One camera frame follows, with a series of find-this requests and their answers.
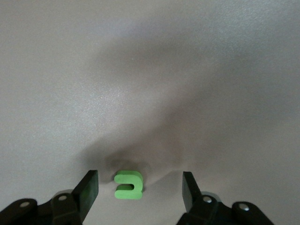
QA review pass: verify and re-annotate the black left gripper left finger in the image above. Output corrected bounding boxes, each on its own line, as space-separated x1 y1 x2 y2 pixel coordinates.
0 170 99 225

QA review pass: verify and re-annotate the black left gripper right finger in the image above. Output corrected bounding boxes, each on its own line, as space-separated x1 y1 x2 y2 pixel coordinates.
177 171 274 225

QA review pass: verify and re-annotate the green foam letter C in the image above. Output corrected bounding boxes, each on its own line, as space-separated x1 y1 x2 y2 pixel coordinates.
114 170 143 200

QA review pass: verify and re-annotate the brown table cover sheet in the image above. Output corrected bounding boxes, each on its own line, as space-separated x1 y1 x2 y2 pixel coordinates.
0 0 300 225

